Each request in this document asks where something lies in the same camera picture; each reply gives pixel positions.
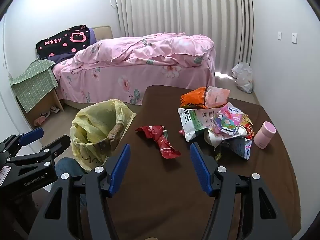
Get white crushed carton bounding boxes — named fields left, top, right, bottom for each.
left=229, top=136, right=252, bottom=160

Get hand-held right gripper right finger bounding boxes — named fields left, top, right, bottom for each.
left=189, top=142, right=293, bottom=240

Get white crumpled paper cup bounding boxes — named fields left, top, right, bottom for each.
left=204, top=127, right=233, bottom=148

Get green checked cloth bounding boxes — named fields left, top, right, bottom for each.
left=9, top=59, right=59, bottom=113

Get person's leg in jeans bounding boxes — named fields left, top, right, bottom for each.
left=54, top=157, right=88, bottom=180

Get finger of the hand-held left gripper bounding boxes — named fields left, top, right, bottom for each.
left=7, top=135, right=71, bottom=168
left=0, top=127, right=44, bottom=159

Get white and green packet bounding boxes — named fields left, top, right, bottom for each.
left=177, top=107, right=225, bottom=143

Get red and yellow candy wrapper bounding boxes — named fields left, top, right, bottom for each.
left=240, top=114, right=255, bottom=140

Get pink floral bed sheet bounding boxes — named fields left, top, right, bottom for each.
left=54, top=55, right=215, bottom=105

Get pink cup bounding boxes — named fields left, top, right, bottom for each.
left=253, top=121, right=277, bottom=149

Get pink slipper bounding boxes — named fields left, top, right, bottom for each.
left=34, top=112, right=50, bottom=127

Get beige headboard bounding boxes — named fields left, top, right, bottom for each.
left=91, top=26, right=113, bottom=42

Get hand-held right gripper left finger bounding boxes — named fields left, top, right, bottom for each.
left=27, top=144, right=132, bottom=240

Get white pleated curtain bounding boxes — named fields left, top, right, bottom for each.
left=116, top=0, right=253, bottom=72

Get black pink patterned pillow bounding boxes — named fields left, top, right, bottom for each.
left=36, top=25, right=90, bottom=59

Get cartoon print wrapper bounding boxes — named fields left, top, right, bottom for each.
left=212, top=112, right=242, bottom=136

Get wooden nightstand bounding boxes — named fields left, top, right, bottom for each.
left=16, top=87, right=64, bottom=130

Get orange snack packet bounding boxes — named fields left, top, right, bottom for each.
left=180, top=87, right=209, bottom=109

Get patterned waste bin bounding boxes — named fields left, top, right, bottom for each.
left=80, top=120, right=125, bottom=164

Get pink translucent plastic bag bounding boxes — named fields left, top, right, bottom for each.
left=204, top=86, right=230, bottom=109

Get pink floral duvet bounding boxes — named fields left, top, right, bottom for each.
left=70, top=32, right=215, bottom=68

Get white plastic bag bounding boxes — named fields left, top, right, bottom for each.
left=231, top=62, right=253, bottom=93

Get pink tissue packet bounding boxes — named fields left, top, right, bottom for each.
left=219, top=102, right=243, bottom=120

